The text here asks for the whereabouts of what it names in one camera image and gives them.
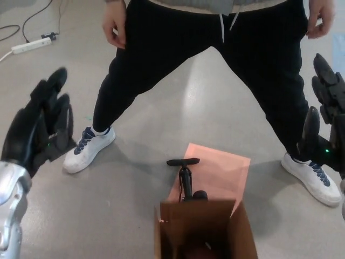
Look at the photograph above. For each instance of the black hand air pump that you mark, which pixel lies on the black hand air pump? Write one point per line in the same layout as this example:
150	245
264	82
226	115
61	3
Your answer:
185	178

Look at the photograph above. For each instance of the person's left white sock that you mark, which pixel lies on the person's left white sock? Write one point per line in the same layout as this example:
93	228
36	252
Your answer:
302	161

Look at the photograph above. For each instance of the person's right white sneaker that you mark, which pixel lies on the person's right white sneaker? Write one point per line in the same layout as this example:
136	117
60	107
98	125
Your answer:
86	153

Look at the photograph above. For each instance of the person in black trousers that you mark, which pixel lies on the person in black trousers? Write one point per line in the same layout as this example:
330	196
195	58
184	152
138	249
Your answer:
175	40

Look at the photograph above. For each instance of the robot right silver arm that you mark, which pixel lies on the robot right silver arm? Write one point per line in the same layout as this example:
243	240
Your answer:
343	199

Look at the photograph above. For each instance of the brown cardboard box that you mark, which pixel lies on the brown cardboard box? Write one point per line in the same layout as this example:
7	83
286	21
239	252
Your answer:
194	213

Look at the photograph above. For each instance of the robot left silver arm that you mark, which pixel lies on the robot left silver arm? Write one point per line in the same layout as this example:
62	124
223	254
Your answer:
10	210

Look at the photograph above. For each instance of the person's white sock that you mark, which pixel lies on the person's white sock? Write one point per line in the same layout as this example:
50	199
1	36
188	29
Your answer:
101	131
302	161

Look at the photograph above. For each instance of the person's grey hoodie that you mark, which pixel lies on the person's grey hoodie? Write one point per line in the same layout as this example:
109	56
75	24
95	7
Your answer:
256	2

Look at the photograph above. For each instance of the robot left black hand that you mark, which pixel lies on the robot left black hand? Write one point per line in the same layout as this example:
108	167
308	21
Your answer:
24	135

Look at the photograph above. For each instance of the robot right black hand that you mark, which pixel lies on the robot right black hand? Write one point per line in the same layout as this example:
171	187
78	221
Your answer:
332	86

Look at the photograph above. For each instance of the person's left hand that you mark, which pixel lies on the person's left hand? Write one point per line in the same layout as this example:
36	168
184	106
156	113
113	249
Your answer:
320	24

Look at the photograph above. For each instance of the white power strip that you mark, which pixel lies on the white power strip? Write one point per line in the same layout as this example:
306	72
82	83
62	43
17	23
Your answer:
31	46

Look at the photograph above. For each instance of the person's white sneaker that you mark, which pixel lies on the person's white sneaker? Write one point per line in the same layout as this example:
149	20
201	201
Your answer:
86	153
312	180

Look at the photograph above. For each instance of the person's right hand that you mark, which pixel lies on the person's right hand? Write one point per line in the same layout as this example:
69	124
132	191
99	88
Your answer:
113	24

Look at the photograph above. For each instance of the black power adapter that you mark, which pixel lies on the black power adapter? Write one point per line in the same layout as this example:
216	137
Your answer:
49	35

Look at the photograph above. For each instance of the person's right white sock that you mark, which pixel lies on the person's right white sock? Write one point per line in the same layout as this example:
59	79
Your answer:
101	131

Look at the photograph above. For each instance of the light blue floor sheet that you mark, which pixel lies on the light blue floor sheet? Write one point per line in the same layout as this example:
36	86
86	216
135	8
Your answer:
339	51

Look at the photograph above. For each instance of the person's left white sneaker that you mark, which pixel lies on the person's left white sneaker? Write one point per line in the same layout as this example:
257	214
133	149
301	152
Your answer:
312	180

